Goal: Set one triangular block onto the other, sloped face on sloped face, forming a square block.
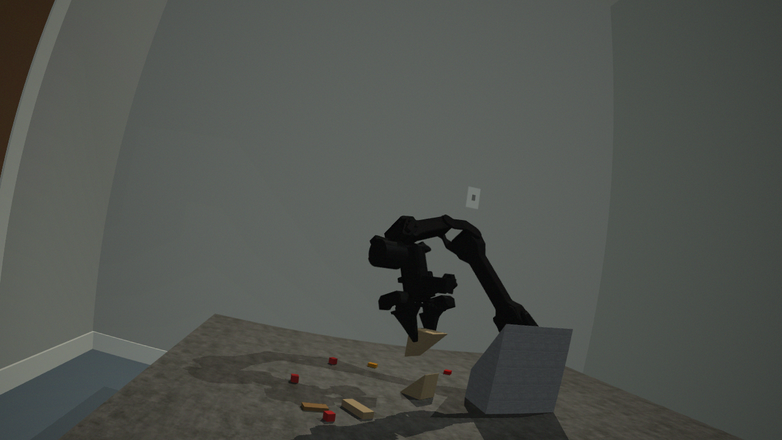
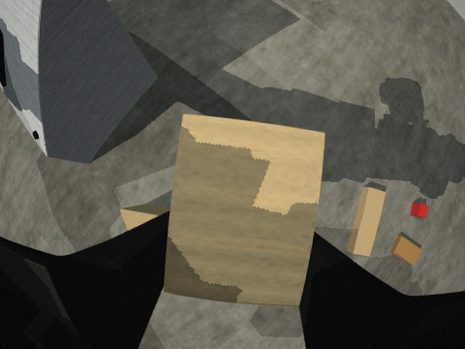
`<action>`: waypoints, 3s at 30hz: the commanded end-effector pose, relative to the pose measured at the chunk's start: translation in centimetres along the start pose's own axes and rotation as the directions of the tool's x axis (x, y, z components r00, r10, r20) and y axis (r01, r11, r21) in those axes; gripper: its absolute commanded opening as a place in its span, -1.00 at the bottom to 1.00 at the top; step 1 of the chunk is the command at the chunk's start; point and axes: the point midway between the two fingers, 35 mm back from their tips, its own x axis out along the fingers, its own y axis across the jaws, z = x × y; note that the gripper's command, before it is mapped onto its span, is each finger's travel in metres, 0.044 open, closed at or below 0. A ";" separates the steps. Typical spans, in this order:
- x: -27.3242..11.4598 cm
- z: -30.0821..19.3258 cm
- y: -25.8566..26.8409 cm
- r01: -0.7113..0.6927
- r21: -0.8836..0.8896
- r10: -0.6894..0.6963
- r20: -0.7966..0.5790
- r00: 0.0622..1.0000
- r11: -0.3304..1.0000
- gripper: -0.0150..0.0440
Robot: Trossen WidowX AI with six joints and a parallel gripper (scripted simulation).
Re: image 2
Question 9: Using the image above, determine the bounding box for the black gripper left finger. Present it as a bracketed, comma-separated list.
[0, 210, 170, 349]

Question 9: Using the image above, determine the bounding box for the small red block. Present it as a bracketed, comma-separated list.
[411, 203, 427, 218]

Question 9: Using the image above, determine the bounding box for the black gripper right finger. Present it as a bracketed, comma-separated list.
[298, 232, 465, 349]

